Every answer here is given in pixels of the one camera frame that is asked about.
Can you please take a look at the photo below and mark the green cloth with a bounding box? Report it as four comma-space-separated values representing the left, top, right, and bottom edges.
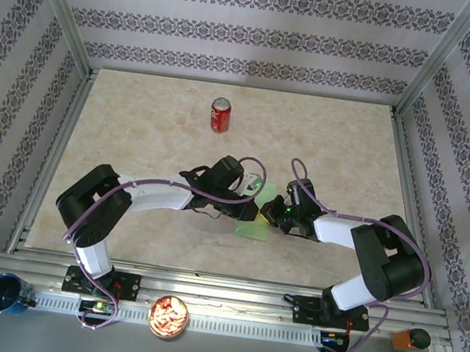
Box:
230, 179, 278, 244

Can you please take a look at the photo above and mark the red soda can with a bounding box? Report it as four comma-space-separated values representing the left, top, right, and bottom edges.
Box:
207, 95, 234, 136

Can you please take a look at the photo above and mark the small circuit board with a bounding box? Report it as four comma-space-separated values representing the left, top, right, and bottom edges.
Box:
319, 329, 350, 349
79, 297, 116, 316

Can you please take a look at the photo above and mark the round tin of food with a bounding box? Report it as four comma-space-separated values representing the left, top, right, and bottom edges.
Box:
144, 291, 193, 342

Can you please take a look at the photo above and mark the orange block with black knob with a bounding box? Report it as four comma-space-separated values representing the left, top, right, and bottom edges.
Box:
388, 324, 433, 352

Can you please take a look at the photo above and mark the blue mug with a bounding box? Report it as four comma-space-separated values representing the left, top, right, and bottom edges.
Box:
0, 271, 40, 321

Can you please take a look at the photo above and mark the aluminium front rail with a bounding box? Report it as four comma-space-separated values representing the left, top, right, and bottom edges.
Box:
0, 244, 452, 349

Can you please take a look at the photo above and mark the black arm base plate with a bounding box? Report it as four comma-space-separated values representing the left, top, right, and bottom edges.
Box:
60, 264, 142, 303
290, 293, 372, 335

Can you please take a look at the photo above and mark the slotted white cable duct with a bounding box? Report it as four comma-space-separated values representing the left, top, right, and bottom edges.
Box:
30, 290, 328, 350

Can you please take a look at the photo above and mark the aluminium side rail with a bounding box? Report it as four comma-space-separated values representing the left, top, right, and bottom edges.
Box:
7, 60, 101, 263
364, 108, 461, 308

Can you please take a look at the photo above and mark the purple cable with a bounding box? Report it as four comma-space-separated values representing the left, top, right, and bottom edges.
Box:
49, 131, 270, 352
264, 157, 446, 352

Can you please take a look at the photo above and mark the aluminium frame post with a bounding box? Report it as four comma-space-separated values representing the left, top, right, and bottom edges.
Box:
7, 0, 103, 78
395, 0, 470, 127

